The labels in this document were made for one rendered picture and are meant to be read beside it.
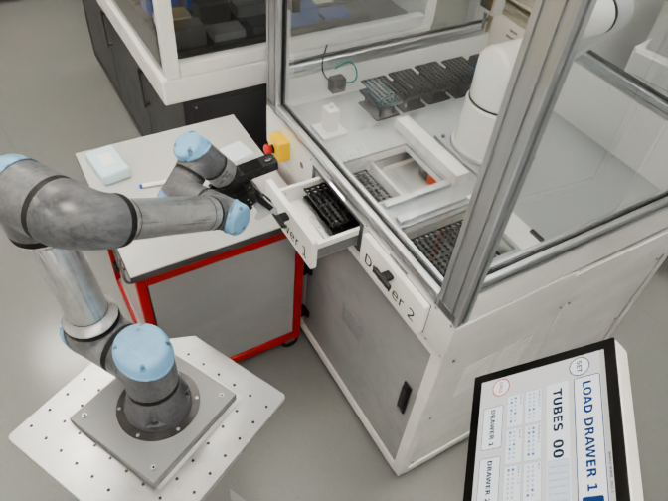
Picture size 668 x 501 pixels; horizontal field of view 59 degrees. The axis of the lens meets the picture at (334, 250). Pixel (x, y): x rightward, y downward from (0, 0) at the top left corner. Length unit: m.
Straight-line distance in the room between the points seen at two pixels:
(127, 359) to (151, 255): 0.57
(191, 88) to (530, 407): 1.64
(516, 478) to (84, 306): 0.88
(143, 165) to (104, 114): 1.68
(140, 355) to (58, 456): 0.33
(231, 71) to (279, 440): 1.38
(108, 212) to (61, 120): 2.78
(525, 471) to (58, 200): 0.91
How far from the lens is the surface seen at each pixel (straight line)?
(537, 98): 1.03
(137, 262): 1.79
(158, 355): 1.28
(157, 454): 1.42
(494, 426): 1.25
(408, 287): 1.51
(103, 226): 1.02
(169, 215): 1.14
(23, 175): 1.07
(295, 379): 2.40
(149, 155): 2.15
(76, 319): 1.32
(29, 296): 2.84
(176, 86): 2.28
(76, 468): 1.48
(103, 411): 1.51
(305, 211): 1.79
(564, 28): 0.98
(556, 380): 1.22
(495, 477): 1.19
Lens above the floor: 2.06
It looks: 47 degrees down
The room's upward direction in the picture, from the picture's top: 6 degrees clockwise
